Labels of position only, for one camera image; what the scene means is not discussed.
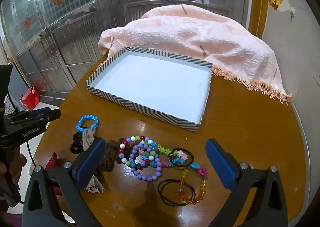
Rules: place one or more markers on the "red scrunchie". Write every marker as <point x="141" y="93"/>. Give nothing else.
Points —
<point x="52" y="163"/>

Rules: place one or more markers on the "striped shallow cardboard box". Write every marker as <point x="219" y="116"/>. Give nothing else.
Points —
<point x="155" y="84"/>

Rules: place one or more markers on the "brown scrunchie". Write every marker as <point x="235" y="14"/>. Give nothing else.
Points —
<point x="112" y="157"/>

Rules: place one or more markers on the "person's left hand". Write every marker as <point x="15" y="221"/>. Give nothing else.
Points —
<point x="13" y="164"/>

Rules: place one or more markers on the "red bag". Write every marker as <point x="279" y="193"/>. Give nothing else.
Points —
<point x="30" y="97"/>

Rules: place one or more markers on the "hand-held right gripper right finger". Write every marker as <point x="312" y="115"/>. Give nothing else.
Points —
<point x="220" y="164"/>

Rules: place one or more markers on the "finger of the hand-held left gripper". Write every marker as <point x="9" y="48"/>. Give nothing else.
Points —
<point x="37" y="111"/>
<point x="51" y="115"/>

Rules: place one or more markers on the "beige patterned cloth scrunchie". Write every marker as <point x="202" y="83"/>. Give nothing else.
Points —
<point x="88" y="137"/>

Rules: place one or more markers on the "pink fringed blanket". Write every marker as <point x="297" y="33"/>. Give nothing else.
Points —
<point x="187" y="34"/>

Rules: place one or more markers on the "black scrunchie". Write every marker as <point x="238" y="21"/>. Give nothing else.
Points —
<point x="75" y="147"/>

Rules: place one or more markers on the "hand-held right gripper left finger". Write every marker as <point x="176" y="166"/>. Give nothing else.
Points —
<point x="91" y="162"/>

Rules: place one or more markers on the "small round red sticker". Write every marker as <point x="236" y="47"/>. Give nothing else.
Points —
<point x="27" y="22"/>

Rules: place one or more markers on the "small blue wall sticker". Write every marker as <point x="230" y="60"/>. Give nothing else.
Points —
<point x="292" y="14"/>

